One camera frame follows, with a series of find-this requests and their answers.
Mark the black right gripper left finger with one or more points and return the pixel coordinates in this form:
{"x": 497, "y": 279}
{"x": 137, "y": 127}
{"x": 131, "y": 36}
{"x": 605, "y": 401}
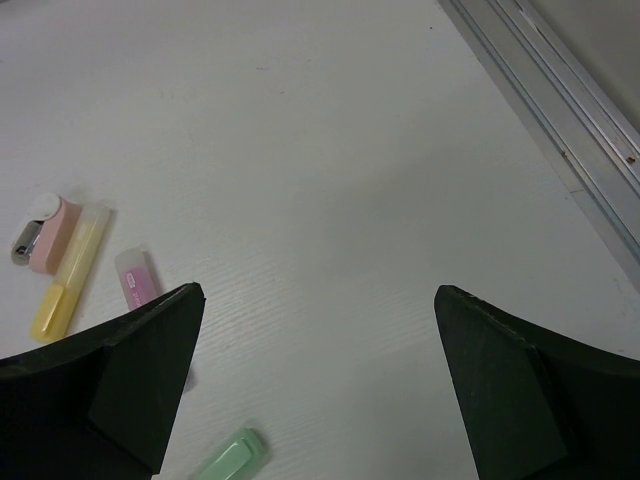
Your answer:
{"x": 101, "y": 404}

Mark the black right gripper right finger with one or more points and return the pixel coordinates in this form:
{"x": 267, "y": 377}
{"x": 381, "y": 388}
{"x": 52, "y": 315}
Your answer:
{"x": 536, "y": 404}

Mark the yellow highlighter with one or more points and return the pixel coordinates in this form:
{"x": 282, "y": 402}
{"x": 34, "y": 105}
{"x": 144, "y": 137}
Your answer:
{"x": 61, "y": 298}

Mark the pink purple highlighter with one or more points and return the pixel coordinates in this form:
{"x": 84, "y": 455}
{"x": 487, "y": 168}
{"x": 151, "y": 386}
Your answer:
{"x": 136, "y": 278}

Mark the green highlighter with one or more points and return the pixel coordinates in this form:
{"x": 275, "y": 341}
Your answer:
{"x": 241, "y": 457}

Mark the pink mini stapler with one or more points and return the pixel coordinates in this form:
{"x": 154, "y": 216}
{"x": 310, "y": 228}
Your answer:
{"x": 43, "y": 235}

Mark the aluminium rail frame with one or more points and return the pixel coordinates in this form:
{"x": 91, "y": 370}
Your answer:
{"x": 591, "y": 135}

